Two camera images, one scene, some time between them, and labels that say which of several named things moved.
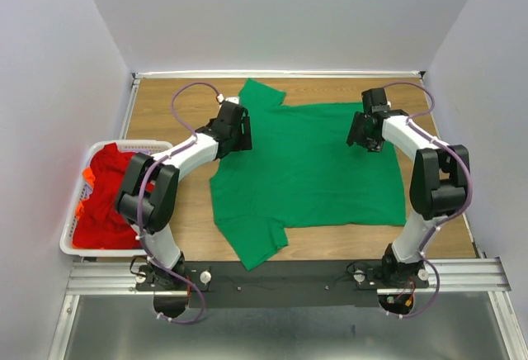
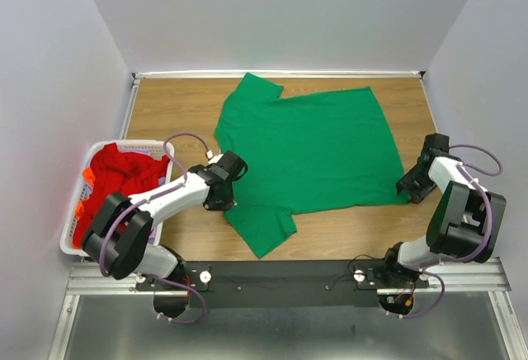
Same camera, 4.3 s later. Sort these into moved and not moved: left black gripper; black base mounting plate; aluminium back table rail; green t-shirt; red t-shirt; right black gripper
Moved: left black gripper; right black gripper; green t-shirt
Not moved: black base mounting plate; aluminium back table rail; red t-shirt
